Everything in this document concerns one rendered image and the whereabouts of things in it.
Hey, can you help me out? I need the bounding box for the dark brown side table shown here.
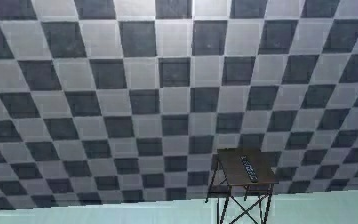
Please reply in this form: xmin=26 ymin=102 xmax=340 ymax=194
xmin=205 ymin=147 xmax=278 ymax=224

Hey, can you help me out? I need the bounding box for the black remote control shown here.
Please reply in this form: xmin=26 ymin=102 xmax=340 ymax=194
xmin=240 ymin=154 xmax=259 ymax=183

